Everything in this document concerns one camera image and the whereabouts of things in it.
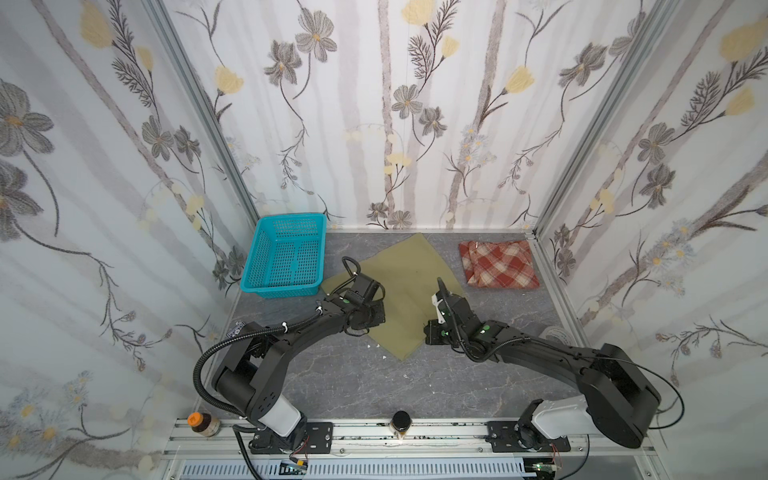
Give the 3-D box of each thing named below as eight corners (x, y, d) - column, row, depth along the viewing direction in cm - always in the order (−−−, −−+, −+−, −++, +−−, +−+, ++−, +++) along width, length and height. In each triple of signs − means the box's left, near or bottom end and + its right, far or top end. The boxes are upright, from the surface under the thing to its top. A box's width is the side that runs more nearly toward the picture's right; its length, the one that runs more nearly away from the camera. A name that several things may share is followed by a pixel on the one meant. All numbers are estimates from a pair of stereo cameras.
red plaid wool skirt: (467, 289, 105) (469, 282, 102) (458, 245, 119) (460, 238, 116) (541, 289, 106) (546, 283, 102) (524, 246, 119) (528, 239, 116)
